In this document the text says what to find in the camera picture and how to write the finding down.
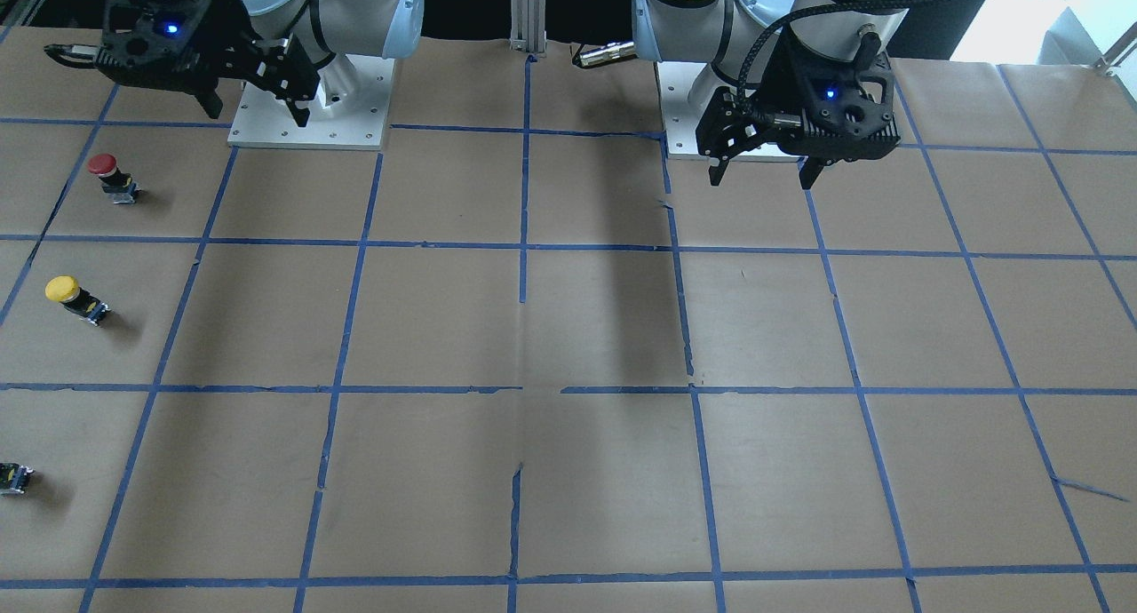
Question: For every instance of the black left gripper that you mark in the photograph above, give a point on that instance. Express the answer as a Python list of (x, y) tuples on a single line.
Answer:
[(785, 82)]

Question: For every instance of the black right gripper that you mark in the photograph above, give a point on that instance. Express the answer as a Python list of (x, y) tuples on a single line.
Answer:
[(233, 34)]

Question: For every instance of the yellow push button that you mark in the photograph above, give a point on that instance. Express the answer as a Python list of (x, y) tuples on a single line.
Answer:
[(67, 291)]

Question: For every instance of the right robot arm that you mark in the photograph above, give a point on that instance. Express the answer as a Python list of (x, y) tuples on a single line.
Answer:
[(387, 29)]

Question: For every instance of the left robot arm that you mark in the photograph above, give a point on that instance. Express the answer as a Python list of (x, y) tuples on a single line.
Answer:
[(737, 39)]

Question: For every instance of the red push button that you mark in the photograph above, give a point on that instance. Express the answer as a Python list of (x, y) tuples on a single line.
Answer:
[(118, 185)]

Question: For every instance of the button at table edge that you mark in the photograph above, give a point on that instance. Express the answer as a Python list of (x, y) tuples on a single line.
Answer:
[(15, 478)]

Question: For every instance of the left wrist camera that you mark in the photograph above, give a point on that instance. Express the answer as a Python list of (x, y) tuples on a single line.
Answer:
[(846, 114)]

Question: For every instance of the aluminium frame post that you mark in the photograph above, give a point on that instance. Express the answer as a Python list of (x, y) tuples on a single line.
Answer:
[(527, 27)]

